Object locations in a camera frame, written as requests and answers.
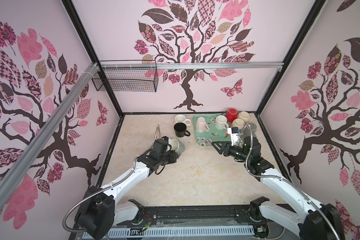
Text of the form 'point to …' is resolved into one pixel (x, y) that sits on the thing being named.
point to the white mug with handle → (220, 121)
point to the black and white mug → (180, 130)
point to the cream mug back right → (244, 115)
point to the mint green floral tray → (206, 138)
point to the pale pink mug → (201, 126)
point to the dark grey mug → (253, 127)
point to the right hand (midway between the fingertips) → (214, 142)
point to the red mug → (231, 114)
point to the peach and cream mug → (238, 122)
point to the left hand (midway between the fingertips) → (178, 157)
